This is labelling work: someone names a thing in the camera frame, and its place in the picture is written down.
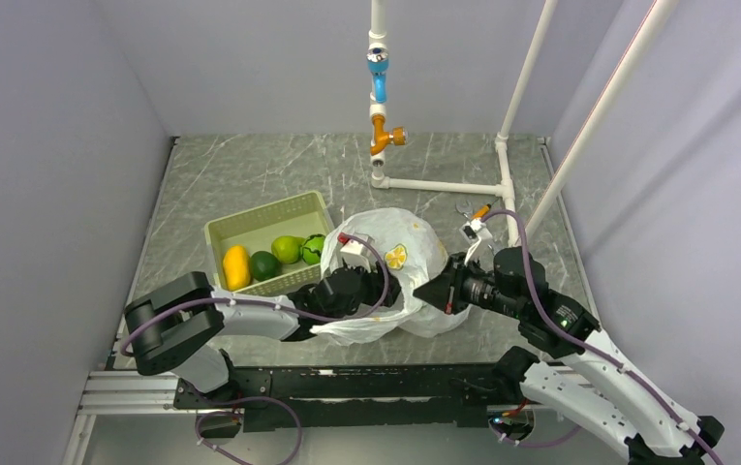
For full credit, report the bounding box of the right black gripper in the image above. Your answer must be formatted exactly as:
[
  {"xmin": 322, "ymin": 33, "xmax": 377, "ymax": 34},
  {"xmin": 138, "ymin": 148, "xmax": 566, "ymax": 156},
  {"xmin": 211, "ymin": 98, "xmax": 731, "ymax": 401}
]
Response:
[{"xmin": 413, "ymin": 251, "xmax": 524, "ymax": 319}]

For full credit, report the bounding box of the yellow fake fruit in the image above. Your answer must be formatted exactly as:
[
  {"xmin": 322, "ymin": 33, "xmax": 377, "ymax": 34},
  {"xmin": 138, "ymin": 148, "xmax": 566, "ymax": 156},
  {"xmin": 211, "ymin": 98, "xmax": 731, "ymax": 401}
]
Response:
[{"xmin": 222, "ymin": 245, "xmax": 252, "ymax": 291}]

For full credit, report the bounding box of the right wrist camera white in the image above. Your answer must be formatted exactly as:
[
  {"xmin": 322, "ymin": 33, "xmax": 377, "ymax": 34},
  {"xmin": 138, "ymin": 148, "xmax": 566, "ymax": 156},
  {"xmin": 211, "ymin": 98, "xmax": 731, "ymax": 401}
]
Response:
[{"xmin": 459, "ymin": 218, "xmax": 494, "ymax": 265}]

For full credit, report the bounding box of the blue pipe valve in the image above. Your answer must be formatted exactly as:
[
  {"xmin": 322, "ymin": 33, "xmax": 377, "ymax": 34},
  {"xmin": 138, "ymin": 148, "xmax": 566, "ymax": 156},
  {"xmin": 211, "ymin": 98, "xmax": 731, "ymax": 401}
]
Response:
[{"xmin": 366, "ymin": 43, "xmax": 389, "ymax": 104}]

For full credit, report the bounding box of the silver orange wrench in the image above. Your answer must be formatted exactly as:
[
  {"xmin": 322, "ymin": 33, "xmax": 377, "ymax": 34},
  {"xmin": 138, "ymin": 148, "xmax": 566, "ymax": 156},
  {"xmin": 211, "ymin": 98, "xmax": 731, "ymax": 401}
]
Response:
[{"xmin": 455, "ymin": 201, "xmax": 493, "ymax": 221}]

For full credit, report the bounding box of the white plastic bag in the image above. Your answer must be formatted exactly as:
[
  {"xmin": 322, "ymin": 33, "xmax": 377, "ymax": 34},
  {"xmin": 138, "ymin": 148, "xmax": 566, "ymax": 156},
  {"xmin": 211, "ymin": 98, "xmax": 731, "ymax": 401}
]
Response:
[{"xmin": 312, "ymin": 207, "xmax": 470, "ymax": 346}]

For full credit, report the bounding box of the light green fake fruit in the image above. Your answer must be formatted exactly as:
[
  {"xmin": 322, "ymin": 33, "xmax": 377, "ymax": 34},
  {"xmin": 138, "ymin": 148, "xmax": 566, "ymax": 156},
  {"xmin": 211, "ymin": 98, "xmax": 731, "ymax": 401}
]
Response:
[{"xmin": 271, "ymin": 235, "xmax": 305, "ymax": 264}]

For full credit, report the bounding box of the green black striped fake melon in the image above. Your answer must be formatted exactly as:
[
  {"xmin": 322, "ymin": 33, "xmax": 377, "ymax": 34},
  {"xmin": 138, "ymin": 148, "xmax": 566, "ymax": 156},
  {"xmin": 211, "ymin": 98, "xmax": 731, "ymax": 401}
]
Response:
[{"xmin": 300, "ymin": 233, "xmax": 325, "ymax": 265}]

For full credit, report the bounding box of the pale green plastic basket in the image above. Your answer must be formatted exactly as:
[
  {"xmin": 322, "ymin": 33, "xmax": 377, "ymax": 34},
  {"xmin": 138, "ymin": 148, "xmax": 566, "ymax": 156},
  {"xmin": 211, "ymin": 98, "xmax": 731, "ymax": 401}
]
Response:
[{"xmin": 204, "ymin": 191, "xmax": 334, "ymax": 296}]

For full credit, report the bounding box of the aluminium frame rail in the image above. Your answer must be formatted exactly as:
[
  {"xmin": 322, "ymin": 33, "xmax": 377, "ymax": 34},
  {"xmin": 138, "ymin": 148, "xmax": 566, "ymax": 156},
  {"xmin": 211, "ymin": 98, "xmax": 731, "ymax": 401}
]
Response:
[{"xmin": 78, "ymin": 371, "xmax": 179, "ymax": 416}]

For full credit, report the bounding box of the purple cable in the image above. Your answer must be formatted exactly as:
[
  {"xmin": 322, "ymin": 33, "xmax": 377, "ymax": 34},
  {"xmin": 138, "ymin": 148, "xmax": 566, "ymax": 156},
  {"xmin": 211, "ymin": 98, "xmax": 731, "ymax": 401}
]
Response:
[
  {"xmin": 479, "ymin": 208, "xmax": 727, "ymax": 465},
  {"xmin": 119, "ymin": 232, "xmax": 393, "ymax": 358}
]

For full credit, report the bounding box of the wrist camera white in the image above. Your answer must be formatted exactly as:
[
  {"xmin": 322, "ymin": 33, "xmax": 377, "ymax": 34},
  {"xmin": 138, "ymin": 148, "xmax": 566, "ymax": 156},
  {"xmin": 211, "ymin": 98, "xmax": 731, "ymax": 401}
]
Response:
[
  {"xmin": 459, "ymin": 218, "xmax": 494, "ymax": 265},
  {"xmin": 337, "ymin": 232, "xmax": 376, "ymax": 272}
]

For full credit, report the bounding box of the orange pipe valve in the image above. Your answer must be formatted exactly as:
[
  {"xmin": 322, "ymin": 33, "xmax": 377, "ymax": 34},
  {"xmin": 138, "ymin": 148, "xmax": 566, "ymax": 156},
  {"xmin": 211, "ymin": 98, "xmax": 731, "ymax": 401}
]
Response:
[{"xmin": 370, "ymin": 113, "xmax": 408, "ymax": 156}]

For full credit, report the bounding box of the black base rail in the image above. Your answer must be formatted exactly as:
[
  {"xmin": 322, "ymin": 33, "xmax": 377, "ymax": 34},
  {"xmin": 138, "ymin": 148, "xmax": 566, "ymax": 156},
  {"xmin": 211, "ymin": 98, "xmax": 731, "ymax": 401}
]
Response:
[{"xmin": 173, "ymin": 362, "xmax": 539, "ymax": 432}]

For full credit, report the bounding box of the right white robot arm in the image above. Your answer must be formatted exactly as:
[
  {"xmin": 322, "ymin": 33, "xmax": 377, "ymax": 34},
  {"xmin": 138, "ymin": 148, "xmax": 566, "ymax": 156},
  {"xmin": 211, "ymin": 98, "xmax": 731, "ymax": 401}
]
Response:
[{"xmin": 414, "ymin": 247, "xmax": 725, "ymax": 464}]

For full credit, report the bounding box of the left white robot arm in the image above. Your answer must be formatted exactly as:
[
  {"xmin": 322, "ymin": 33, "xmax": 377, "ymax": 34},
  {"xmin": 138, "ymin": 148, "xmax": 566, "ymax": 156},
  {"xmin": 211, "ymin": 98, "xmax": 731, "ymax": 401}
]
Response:
[{"xmin": 120, "ymin": 265, "xmax": 401, "ymax": 407}]

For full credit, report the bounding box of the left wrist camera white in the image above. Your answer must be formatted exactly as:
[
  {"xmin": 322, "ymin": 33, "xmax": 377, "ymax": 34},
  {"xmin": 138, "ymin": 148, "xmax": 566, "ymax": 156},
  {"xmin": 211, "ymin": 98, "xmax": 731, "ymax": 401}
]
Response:
[{"xmin": 337, "ymin": 232, "xmax": 376, "ymax": 272}]

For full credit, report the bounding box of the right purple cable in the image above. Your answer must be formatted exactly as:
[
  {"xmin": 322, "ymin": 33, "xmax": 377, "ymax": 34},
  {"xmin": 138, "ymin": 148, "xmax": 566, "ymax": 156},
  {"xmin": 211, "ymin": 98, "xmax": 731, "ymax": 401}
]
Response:
[{"xmin": 479, "ymin": 208, "xmax": 727, "ymax": 465}]

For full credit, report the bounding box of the white pvc pipe frame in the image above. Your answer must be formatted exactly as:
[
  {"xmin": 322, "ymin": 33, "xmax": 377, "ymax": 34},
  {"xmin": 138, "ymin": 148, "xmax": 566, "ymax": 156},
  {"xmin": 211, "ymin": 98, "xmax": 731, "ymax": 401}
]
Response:
[{"xmin": 368, "ymin": 0, "xmax": 678, "ymax": 235}]

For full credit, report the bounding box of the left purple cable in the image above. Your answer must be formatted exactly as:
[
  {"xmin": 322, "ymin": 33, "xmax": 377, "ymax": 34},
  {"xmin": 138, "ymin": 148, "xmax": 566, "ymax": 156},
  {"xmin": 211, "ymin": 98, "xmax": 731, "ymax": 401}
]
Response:
[{"xmin": 119, "ymin": 232, "xmax": 393, "ymax": 358}]

